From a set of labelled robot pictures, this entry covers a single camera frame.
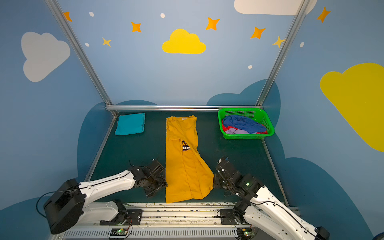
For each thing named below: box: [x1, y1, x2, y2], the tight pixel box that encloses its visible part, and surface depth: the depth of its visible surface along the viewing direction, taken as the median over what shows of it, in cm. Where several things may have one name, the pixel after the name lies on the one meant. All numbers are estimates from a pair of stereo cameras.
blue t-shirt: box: [222, 115, 267, 134], surface depth 106 cm
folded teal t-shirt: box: [115, 112, 145, 136], surface depth 117 cm
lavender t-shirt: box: [225, 128, 250, 135], surface depth 103 cm
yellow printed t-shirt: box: [165, 115, 215, 204], surface depth 95 cm
